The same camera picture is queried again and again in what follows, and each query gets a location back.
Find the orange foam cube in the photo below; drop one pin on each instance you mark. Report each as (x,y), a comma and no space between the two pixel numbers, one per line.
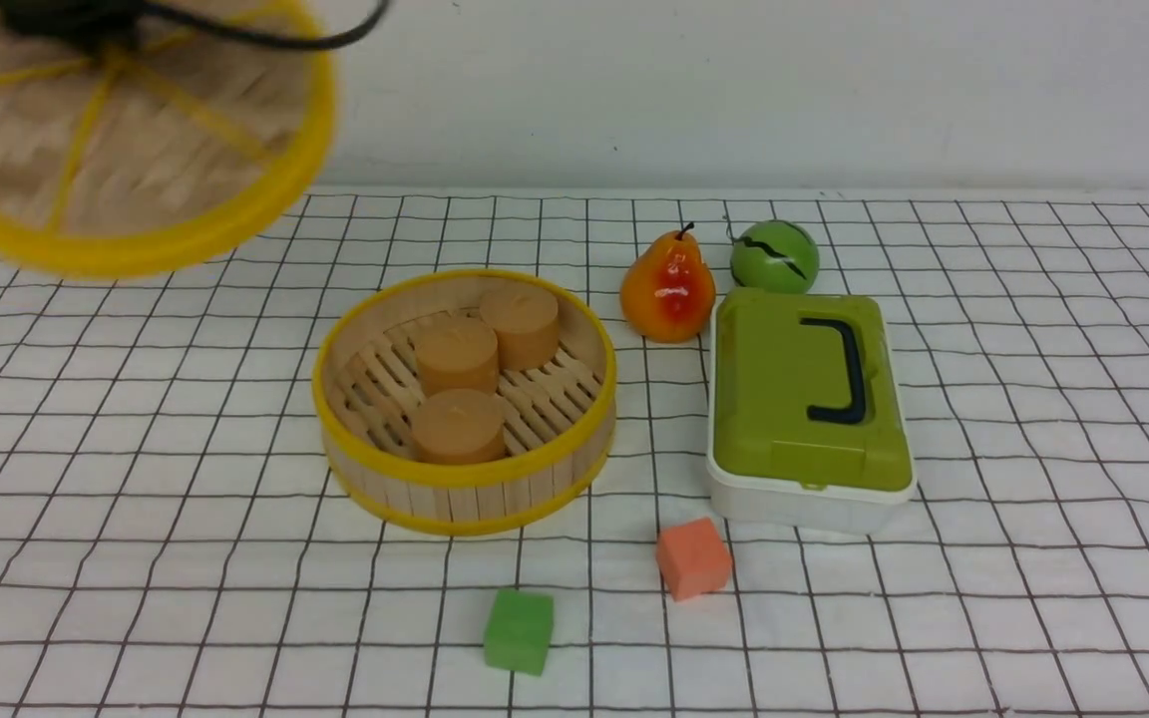
(693,559)

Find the tan cylinder bun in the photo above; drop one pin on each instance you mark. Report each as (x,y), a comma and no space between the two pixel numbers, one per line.
(526,320)
(461,426)
(457,352)

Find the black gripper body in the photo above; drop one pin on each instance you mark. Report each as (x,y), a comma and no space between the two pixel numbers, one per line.
(77,24)

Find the yellow-rimmed woven steamer lid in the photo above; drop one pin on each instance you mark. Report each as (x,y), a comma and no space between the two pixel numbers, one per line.
(152,159)

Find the tan cylinder bun middle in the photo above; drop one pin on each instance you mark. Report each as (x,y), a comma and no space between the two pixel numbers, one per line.
(457,352)

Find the tan cylinder bun back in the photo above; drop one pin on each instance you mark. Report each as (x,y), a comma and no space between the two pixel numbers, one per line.
(526,320)

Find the tan cylinder bun front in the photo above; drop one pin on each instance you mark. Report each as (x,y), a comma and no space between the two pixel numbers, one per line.
(461,426)

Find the green foam cube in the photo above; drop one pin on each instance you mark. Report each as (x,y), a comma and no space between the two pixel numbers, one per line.
(519,631)

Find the white checkered tablecloth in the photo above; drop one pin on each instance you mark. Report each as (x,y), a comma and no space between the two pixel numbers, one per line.
(171,543)

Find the green toy watermelon ball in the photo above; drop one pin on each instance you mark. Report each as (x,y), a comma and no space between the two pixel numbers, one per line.
(775,255)

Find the green-lidded white lunch box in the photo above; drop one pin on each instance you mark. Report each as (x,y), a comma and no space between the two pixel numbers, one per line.
(805,427)

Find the orange-red toy pear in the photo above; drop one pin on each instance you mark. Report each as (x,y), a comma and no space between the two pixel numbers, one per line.
(667,294)

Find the bamboo steamer basket yellow rims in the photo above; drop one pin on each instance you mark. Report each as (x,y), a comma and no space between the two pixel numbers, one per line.
(559,419)

